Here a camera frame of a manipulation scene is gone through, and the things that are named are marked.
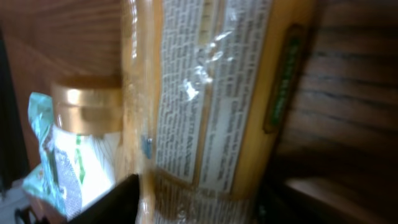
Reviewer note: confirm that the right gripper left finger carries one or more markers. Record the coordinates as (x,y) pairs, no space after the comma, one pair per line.
(119,206)

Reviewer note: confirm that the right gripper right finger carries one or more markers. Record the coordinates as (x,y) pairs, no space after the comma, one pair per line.
(278,205)

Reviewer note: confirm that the mint green wipes pack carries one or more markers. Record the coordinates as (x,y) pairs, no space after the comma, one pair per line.
(54,180)

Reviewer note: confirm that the white bottle gold cap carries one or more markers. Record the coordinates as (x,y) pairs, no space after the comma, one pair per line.
(87,113)

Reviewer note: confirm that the orange spaghetti pasta package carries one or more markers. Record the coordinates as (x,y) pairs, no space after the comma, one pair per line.
(205,87)

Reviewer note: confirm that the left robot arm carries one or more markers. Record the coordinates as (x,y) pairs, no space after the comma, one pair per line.
(14,160)

